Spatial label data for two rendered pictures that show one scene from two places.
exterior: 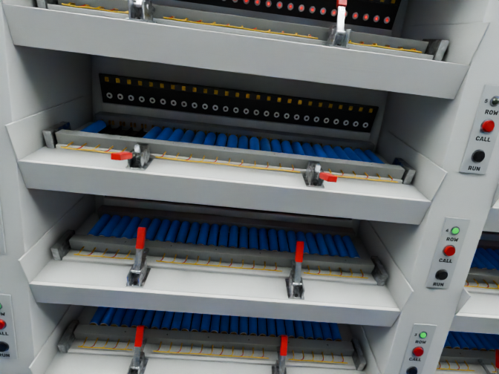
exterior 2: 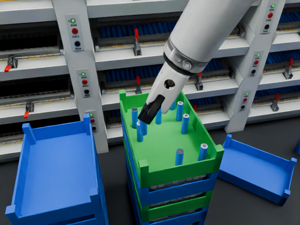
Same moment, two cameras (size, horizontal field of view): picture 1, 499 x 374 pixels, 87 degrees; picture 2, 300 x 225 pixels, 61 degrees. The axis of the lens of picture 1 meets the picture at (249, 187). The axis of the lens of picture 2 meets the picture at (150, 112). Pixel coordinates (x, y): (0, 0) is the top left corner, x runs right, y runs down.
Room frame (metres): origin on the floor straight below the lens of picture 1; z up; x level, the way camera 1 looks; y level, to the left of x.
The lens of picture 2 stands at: (-0.51, 0.95, 0.92)
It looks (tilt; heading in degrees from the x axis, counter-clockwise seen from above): 40 degrees down; 351
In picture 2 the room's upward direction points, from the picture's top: straight up
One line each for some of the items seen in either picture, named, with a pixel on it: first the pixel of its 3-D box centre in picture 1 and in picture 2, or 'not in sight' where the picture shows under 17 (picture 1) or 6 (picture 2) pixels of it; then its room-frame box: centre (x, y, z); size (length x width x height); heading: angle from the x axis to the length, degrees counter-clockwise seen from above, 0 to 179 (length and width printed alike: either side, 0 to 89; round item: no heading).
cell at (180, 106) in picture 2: not in sight; (179, 110); (0.05, 0.78, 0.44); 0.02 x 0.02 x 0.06
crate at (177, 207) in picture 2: not in sight; (162, 164); (-0.01, 0.84, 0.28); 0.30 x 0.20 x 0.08; 6
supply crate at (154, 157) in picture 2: not in sight; (163, 127); (-0.01, 0.84, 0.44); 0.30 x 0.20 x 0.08; 6
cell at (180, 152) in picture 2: not in sight; (179, 160); (-0.13, 0.82, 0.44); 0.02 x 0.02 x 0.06
